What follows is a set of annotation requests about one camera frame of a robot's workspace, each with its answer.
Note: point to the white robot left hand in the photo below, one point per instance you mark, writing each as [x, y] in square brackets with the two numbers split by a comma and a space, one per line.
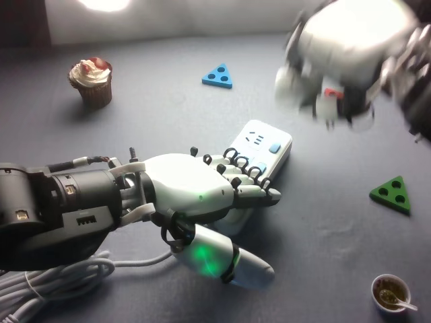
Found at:
[182, 181]

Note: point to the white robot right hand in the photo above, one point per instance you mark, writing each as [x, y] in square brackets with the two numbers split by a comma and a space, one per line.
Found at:
[353, 37]

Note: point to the white power strip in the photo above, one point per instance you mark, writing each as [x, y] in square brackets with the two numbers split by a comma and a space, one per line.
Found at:
[266, 134]

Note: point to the grey tablecloth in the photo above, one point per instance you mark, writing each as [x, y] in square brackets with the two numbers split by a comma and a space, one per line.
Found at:
[168, 111]

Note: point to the blue triangle block with holes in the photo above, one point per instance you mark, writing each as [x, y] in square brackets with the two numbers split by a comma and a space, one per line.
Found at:
[215, 80]

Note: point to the toy chocolate cupcake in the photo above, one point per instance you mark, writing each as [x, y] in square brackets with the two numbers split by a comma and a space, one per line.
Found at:
[94, 91]

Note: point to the green triangle block with holes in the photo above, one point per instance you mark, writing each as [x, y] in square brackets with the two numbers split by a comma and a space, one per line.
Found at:
[390, 198]

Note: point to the small white sauce cup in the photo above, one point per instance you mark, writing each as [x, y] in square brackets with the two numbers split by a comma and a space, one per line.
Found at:
[377, 289]

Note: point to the small white spoon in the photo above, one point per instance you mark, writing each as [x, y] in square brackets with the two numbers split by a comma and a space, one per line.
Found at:
[405, 305]

